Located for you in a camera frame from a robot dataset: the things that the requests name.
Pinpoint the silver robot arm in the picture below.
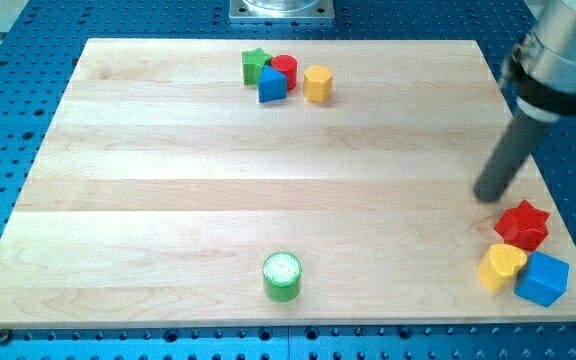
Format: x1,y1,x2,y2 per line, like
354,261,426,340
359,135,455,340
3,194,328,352
502,0,576,123

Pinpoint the yellow hexagon block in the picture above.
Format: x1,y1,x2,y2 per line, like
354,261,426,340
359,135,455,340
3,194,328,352
303,65,334,103

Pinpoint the green star block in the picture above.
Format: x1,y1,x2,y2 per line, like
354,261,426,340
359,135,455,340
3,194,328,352
241,48,273,85

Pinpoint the red star block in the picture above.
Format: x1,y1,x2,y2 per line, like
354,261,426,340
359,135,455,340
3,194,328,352
494,199,550,252

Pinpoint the green cylinder block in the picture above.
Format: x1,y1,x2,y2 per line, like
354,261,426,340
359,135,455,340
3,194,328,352
262,252,302,302

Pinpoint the blue triangle block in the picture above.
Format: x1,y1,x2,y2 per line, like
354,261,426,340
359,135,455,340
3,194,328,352
257,65,287,103

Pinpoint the light wooden board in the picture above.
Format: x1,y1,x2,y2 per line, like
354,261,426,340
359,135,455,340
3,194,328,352
0,38,576,329

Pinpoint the red cylinder block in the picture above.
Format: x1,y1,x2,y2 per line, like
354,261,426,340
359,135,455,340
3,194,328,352
270,54,298,91

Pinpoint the yellow heart block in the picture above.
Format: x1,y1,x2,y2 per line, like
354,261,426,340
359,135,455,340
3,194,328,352
478,244,528,292

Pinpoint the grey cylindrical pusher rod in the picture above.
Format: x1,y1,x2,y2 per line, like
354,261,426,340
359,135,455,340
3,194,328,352
473,108,549,202

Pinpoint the blue cube block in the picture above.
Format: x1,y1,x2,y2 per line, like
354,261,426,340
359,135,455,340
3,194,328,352
514,252,570,307

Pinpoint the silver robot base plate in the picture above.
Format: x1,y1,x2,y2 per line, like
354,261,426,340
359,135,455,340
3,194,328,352
229,0,335,21

